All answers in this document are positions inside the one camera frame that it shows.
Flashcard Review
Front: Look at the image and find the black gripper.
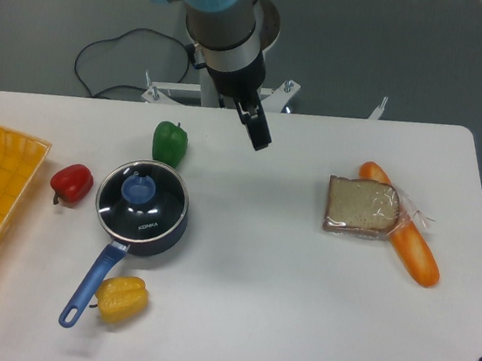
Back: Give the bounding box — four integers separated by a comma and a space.
207, 52, 272, 151

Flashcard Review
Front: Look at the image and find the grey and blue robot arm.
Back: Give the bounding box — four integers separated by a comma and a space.
152, 0, 272, 151

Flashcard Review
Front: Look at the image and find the glass lid with blue knob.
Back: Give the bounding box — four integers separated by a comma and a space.
95, 160, 189, 251

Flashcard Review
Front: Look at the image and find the green bell pepper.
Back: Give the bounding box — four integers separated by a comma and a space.
151, 121, 189, 169

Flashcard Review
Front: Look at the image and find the bagged sliced bread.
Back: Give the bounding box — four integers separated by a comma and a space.
321, 175, 434, 240

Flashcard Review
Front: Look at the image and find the red bell pepper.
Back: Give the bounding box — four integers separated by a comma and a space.
50, 163, 94, 205

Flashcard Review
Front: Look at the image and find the orange baguette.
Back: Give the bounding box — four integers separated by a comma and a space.
346, 160, 453, 290

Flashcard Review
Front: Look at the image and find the dark blue saucepan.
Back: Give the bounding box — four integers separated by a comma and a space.
57, 151, 196, 341

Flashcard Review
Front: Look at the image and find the yellow bell pepper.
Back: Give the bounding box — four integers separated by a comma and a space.
88, 276, 149, 324

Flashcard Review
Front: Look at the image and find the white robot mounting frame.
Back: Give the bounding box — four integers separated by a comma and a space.
141, 70, 389, 121

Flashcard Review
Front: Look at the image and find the black cable on floor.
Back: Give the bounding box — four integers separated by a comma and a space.
71, 20, 197, 109

